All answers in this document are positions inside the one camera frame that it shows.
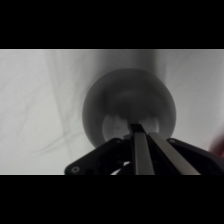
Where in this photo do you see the grey upturned bowl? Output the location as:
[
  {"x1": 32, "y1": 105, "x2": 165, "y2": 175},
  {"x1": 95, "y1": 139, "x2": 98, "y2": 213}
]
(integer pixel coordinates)
[{"x1": 81, "y1": 67, "x2": 178, "y2": 150}]

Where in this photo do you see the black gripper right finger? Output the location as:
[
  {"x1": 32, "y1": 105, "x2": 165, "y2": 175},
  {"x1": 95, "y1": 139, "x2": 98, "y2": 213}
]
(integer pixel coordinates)
[{"x1": 147, "y1": 131, "x2": 202, "y2": 176}]

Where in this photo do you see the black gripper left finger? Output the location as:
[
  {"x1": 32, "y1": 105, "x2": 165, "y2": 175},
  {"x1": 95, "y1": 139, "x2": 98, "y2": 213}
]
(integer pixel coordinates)
[{"x1": 129, "y1": 123, "x2": 156, "y2": 176}]

